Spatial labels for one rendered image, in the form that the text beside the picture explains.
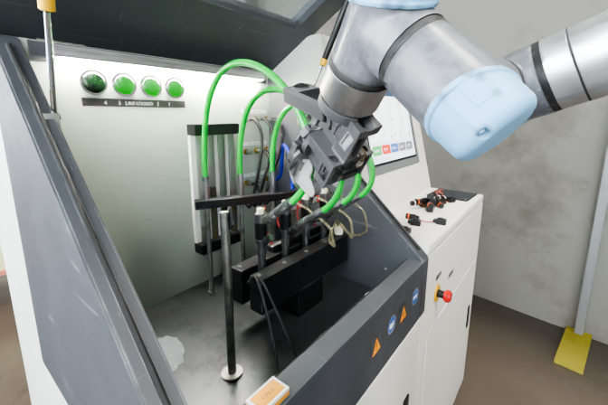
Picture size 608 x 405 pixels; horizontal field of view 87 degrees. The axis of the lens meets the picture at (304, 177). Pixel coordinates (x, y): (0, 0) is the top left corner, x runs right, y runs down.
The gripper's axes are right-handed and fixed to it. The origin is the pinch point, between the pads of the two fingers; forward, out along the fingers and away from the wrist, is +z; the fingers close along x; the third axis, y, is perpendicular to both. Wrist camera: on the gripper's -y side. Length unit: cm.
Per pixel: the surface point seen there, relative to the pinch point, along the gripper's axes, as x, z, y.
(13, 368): -108, 181, -46
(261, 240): -5.8, 20.9, 0.5
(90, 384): -39.4, 15.2, 11.5
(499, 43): 199, 43, -62
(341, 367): -6.4, 13.0, 28.4
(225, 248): -15.5, 9.0, 3.0
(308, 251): 5.8, 28.7, 5.4
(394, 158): 61, 41, -14
